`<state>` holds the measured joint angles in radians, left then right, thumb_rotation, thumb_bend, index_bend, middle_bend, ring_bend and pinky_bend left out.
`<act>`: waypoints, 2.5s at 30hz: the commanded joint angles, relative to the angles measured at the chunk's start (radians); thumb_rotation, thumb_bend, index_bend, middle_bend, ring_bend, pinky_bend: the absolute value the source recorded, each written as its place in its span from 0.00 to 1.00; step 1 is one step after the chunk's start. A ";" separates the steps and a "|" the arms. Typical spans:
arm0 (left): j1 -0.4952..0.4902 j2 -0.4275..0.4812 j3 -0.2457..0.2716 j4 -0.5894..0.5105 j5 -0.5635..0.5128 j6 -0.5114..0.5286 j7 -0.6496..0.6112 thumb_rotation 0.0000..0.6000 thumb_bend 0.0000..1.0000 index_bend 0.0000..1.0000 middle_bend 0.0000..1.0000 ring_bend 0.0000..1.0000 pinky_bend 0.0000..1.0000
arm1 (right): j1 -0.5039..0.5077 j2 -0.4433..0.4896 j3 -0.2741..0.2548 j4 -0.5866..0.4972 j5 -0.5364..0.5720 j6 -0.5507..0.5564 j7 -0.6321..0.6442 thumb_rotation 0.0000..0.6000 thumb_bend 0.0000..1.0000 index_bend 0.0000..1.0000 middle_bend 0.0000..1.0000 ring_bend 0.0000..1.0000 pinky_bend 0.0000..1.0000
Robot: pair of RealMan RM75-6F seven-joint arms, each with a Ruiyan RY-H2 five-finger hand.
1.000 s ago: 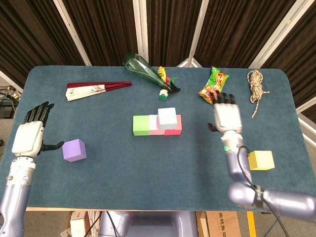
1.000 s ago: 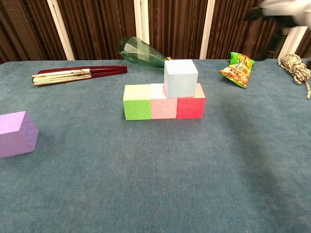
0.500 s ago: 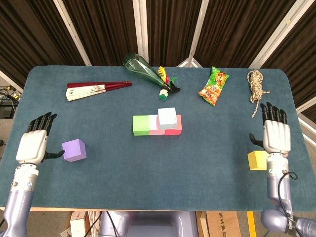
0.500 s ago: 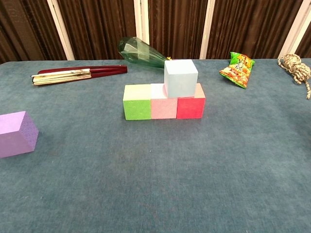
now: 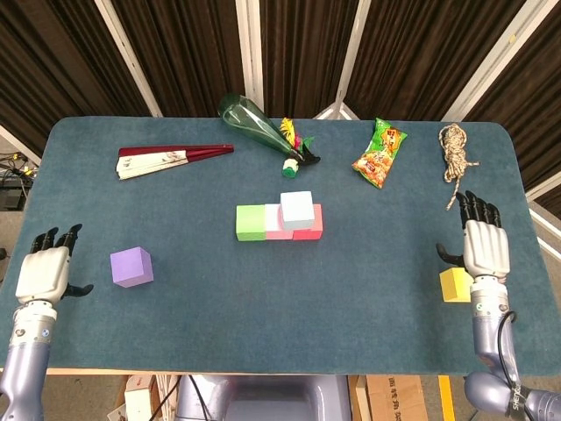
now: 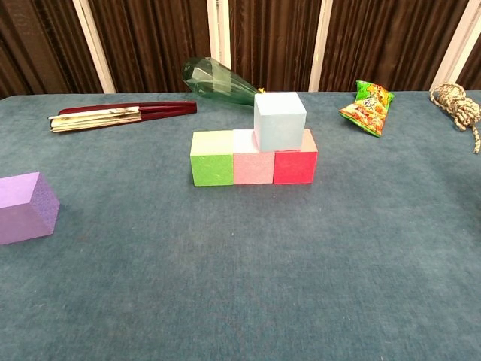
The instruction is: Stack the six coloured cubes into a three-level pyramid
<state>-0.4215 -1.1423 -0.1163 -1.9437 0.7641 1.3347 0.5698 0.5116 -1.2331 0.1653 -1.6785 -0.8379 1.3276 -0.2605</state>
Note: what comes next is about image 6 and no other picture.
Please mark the pale pink foam cube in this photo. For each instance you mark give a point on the pale pink foam cube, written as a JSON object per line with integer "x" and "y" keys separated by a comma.
{"x": 253, "y": 169}

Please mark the green foam cube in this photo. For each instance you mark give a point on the green foam cube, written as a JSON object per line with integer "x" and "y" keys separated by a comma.
{"x": 212, "y": 169}

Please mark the red foam cube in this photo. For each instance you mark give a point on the red foam cube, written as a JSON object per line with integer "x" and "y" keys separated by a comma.
{"x": 295, "y": 167}

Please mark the light blue foam cube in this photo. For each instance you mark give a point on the light blue foam cube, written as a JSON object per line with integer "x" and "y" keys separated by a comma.
{"x": 280, "y": 128}

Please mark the teal table mat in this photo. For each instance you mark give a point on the teal table mat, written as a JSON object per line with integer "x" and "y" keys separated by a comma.
{"x": 240, "y": 270}

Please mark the green transparent bottle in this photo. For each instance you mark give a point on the green transparent bottle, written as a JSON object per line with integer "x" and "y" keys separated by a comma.
{"x": 218, "y": 82}

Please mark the green orange snack bag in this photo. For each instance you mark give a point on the green orange snack bag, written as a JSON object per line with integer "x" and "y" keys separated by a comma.
{"x": 366, "y": 113}

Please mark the folded red paper fan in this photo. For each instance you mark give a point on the folded red paper fan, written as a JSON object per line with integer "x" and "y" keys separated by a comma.
{"x": 112, "y": 114}

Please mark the purple foam cube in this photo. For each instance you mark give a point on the purple foam cube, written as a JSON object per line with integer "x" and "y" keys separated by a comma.
{"x": 22, "y": 214}

